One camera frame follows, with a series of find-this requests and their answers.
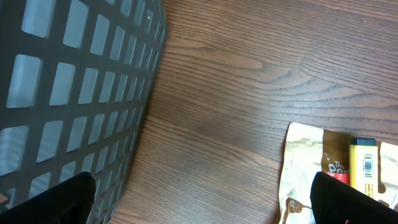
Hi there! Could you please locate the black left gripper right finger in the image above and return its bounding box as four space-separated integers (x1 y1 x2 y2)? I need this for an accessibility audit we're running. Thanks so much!
310 172 397 224

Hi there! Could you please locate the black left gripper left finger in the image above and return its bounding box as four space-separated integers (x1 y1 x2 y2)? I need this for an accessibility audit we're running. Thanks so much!
1 172 96 224

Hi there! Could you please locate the red white stick packet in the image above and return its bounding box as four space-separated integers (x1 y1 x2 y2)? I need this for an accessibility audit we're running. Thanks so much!
326 172 350 185

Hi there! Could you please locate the beige brown snack bag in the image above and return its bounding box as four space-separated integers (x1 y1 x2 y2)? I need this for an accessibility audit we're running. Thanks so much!
279 123 397 223

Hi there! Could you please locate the grey plastic mesh basket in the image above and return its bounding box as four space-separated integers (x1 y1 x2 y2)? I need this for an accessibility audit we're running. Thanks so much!
1 0 168 223

